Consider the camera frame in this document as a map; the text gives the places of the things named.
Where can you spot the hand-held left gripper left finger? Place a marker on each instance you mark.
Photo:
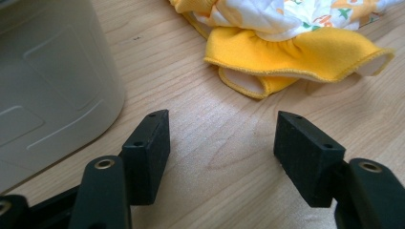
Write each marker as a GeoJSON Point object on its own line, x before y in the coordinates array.
{"type": "Point", "coordinates": [146, 159]}

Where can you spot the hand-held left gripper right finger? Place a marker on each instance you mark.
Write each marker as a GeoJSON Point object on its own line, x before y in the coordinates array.
{"type": "Point", "coordinates": [305, 156]}

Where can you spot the yellow and white patterned garment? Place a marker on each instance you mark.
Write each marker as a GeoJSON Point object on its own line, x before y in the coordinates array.
{"type": "Point", "coordinates": [286, 41]}

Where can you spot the beige plastic bin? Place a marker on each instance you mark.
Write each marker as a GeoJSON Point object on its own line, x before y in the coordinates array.
{"type": "Point", "coordinates": [54, 86]}

